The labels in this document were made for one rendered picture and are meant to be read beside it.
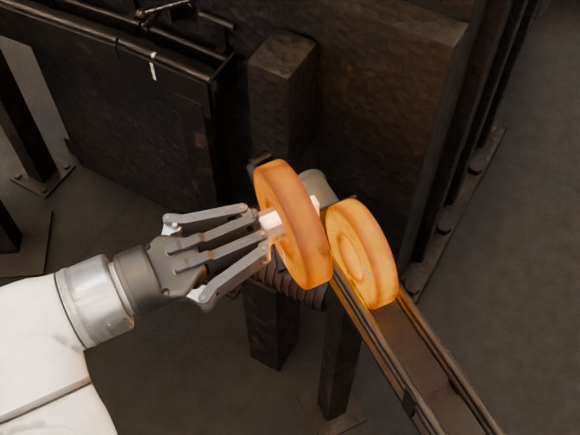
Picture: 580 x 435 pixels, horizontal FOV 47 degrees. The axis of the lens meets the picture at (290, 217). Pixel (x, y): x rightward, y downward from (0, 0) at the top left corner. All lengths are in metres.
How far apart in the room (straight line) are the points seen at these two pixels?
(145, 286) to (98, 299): 0.05
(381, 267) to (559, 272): 1.04
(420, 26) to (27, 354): 0.67
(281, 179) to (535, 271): 1.20
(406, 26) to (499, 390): 0.96
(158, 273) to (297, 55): 0.45
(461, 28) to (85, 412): 0.70
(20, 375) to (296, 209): 0.32
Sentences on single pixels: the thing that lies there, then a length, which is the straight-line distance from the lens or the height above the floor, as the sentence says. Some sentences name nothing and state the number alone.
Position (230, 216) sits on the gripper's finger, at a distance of 0.77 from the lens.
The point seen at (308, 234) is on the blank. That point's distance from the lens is 0.71.
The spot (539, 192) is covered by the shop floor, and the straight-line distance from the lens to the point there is 1.99.
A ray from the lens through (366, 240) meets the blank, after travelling 0.86.
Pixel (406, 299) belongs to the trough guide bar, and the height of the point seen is 0.69.
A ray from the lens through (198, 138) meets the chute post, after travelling 1.27.
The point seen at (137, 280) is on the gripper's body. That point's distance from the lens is 0.72.
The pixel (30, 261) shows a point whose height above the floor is 0.01.
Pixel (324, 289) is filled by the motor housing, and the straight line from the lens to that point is 1.13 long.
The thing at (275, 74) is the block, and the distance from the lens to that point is 1.02.
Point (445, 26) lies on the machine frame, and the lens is 1.01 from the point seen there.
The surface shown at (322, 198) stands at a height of 0.70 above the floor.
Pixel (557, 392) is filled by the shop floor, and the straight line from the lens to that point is 1.71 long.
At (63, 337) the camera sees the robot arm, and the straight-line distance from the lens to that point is 0.73.
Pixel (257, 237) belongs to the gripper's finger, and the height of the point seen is 0.88.
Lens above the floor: 1.51
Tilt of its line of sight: 56 degrees down
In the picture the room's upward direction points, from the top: straight up
